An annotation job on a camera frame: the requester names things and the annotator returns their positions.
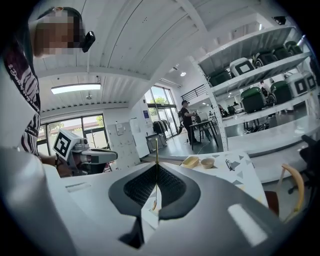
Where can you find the black balcony railing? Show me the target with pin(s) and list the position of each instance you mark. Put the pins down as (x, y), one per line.
(193, 91)

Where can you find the white case with dark panel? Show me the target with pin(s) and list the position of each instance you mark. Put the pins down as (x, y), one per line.
(296, 85)
(241, 67)
(310, 81)

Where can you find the group of green hard cases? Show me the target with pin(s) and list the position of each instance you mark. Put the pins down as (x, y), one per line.
(252, 100)

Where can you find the person's left forearm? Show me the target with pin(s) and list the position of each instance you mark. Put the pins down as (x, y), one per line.
(50, 160)

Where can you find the large glass window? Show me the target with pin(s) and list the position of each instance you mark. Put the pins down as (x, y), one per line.
(72, 127)

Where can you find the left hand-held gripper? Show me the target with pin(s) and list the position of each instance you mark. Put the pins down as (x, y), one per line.
(62, 145)

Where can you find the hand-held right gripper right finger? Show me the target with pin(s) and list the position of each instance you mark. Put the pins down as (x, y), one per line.
(212, 212)

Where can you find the clothes rack with dark garments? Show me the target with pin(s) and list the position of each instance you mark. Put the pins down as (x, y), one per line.
(160, 126)

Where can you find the black-legged table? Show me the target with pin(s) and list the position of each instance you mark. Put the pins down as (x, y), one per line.
(202, 123)

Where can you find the long ceiling light panel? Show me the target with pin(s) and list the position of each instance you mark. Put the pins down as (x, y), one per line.
(75, 88)

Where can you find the round ceiling downlight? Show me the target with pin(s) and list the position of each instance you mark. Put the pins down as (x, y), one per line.
(183, 74)

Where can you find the person's head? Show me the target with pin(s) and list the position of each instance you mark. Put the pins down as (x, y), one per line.
(55, 32)

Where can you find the wooden chair with red seat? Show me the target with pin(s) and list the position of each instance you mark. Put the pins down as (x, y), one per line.
(298, 185)

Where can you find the tall white cabinet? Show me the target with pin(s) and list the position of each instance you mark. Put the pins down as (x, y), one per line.
(138, 137)

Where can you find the black eyeglasses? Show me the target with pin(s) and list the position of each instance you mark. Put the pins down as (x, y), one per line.
(230, 166)

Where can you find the black office chair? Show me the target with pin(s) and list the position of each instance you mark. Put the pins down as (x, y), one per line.
(311, 155)

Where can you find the yellow rectangular tray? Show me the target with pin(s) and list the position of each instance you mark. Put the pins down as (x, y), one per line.
(190, 162)

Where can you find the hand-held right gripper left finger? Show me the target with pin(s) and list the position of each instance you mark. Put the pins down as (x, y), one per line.
(82, 200)

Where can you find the black head-worn camera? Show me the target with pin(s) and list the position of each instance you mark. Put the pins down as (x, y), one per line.
(88, 41)

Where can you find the white triangle-patterned tablecloth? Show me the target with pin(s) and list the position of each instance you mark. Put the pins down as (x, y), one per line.
(250, 182)

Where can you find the white metal shelving rack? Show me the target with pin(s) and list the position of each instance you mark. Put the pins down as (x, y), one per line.
(217, 112)

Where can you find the dark chair under table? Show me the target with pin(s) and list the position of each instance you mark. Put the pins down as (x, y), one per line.
(205, 132)

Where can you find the yellow-brown bowl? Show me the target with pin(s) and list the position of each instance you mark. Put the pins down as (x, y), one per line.
(207, 163)

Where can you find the glass entrance door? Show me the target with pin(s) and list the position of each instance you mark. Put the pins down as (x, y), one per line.
(160, 100)

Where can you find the dark red printed shirt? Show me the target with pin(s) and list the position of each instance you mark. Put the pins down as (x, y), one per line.
(27, 82)

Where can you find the grey low cabinet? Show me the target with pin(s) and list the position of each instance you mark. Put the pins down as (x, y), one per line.
(156, 143)

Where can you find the white locker cabinet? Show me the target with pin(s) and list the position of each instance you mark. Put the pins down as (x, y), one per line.
(122, 147)

